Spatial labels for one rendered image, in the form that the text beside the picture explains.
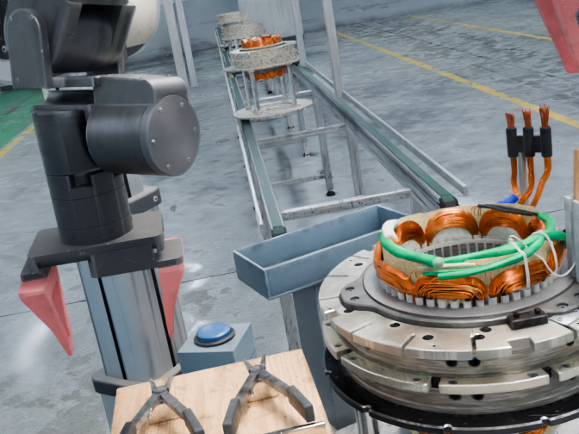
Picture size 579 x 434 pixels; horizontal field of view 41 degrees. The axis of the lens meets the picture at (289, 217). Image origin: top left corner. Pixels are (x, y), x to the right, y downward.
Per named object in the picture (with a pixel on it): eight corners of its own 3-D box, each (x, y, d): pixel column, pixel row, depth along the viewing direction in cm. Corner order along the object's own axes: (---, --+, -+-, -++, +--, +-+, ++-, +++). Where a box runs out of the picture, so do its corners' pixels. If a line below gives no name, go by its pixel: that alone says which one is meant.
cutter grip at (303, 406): (316, 420, 64) (313, 404, 63) (308, 424, 63) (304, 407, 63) (296, 399, 67) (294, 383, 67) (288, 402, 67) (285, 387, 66)
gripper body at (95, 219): (165, 257, 60) (148, 164, 57) (31, 280, 59) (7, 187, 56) (164, 230, 66) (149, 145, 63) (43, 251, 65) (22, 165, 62)
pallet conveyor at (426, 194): (500, 430, 236) (477, 183, 212) (301, 471, 233) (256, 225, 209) (264, 72, 1164) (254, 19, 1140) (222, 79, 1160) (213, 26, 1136)
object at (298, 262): (399, 365, 129) (377, 203, 120) (438, 392, 119) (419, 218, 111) (265, 422, 119) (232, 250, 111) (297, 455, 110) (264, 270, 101)
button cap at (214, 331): (235, 327, 93) (233, 319, 93) (225, 343, 90) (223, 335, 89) (204, 328, 94) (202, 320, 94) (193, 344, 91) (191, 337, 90)
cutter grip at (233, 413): (234, 441, 63) (230, 424, 62) (224, 441, 63) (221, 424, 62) (242, 412, 66) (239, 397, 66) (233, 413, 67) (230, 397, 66)
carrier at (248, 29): (212, 72, 571) (204, 30, 561) (252, 61, 595) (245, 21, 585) (246, 71, 542) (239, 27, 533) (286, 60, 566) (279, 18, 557)
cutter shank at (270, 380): (295, 394, 67) (295, 388, 67) (288, 398, 66) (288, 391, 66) (259, 371, 72) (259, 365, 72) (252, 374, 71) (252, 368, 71)
